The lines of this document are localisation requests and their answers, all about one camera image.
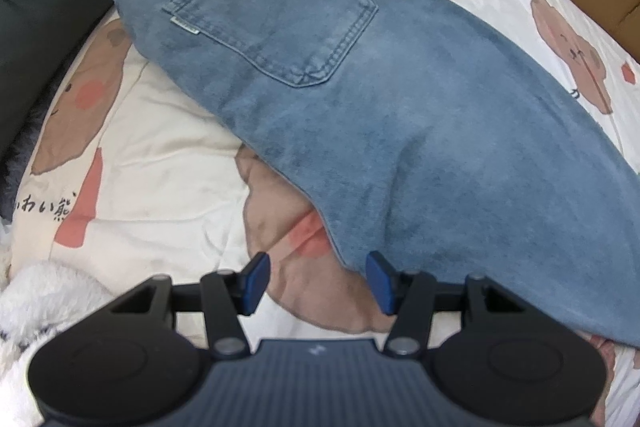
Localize light blue denim shorts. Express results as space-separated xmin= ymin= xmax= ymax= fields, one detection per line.
xmin=115 ymin=0 xmax=639 ymax=346

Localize cream bear print bedsheet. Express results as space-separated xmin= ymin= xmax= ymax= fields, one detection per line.
xmin=11 ymin=0 xmax=639 ymax=426

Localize white fuzzy patterned blanket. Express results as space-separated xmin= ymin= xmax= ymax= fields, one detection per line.
xmin=1 ymin=220 xmax=113 ymax=426

